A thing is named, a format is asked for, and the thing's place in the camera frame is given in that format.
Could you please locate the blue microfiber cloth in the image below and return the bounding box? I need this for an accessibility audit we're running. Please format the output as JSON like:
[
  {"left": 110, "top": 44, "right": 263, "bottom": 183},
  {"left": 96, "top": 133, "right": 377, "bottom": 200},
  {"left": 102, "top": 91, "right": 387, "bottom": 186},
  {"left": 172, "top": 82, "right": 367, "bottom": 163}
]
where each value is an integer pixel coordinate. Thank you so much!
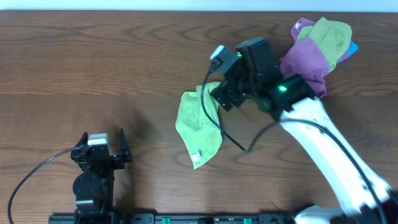
[{"left": 337, "top": 41, "right": 359, "bottom": 63}]

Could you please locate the light green microfiber cloth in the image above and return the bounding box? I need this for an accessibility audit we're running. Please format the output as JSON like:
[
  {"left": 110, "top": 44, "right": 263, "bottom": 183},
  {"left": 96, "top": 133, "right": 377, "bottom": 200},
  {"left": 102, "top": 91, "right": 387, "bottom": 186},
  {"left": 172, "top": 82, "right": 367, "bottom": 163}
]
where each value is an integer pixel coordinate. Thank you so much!
[{"left": 175, "top": 82, "right": 223, "bottom": 169}]

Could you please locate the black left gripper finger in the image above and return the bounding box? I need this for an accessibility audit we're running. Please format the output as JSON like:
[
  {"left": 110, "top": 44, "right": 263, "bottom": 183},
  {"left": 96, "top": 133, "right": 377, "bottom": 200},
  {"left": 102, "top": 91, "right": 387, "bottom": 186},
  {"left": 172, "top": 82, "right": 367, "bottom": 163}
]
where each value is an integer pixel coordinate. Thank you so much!
[
  {"left": 119, "top": 128, "right": 132, "bottom": 162},
  {"left": 75, "top": 132, "right": 88, "bottom": 147}
]

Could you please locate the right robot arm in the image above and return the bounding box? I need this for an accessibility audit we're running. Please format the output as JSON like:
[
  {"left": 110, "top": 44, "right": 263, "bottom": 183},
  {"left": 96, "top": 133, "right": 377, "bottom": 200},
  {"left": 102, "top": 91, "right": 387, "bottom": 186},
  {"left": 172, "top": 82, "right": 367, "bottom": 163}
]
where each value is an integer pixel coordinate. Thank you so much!
[{"left": 210, "top": 37, "right": 397, "bottom": 223}]

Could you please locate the purple microfiber cloth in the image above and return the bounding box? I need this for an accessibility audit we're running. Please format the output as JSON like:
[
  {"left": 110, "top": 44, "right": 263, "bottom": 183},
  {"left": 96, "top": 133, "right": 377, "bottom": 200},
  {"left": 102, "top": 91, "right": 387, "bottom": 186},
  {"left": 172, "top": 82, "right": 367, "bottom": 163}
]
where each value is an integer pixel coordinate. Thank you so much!
[{"left": 280, "top": 29, "right": 332, "bottom": 98}]

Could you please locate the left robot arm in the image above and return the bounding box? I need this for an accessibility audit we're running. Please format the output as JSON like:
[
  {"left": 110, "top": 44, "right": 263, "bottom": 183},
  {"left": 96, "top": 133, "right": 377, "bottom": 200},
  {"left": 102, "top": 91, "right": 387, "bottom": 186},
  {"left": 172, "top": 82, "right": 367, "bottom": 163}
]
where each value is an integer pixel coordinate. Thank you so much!
[{"left": 70, "top": 129, "right": 132, "bottom": 222}]

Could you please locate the black left camera cable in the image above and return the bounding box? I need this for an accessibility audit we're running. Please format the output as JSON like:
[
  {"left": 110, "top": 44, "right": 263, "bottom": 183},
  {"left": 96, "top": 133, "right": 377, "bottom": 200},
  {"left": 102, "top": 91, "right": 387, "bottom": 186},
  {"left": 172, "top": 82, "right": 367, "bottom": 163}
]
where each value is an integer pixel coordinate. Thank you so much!
[{"left": 7, "top": 146, "right": 82, "bottom": 224}]

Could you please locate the olive green microfiber cloth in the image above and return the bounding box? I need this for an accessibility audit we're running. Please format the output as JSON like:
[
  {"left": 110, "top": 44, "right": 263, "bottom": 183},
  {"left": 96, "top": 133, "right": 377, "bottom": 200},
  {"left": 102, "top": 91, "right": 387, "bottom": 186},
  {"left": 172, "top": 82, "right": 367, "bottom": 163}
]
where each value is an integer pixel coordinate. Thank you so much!
[{"left": 292, "top": 17, "right": 353, "bottom": 71}]

